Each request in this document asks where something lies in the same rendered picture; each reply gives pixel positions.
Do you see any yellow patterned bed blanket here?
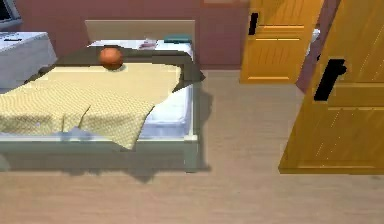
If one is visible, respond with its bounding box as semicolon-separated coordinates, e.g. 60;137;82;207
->
0;50;207;151

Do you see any window with white frame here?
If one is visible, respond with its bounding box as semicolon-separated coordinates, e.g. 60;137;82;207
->
0;0;24;32

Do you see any orange basketball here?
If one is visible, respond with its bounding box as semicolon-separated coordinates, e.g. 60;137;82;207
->
99;46;124;71

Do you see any white bed with pale frame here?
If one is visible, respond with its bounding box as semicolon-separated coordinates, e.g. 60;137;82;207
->
0;19;201;173

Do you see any yellow wooden room door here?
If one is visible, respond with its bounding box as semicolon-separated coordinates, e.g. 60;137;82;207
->
239;0;325;85
278;0;384;175

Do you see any white chest of drawers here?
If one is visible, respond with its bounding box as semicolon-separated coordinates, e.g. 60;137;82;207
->
0;31;59;90

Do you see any teal book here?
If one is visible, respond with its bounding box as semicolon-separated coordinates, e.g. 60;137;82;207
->
163;33;193;44

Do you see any black door handle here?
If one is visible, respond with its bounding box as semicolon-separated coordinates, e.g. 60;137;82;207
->
248;12;259;36
313;58;348;102

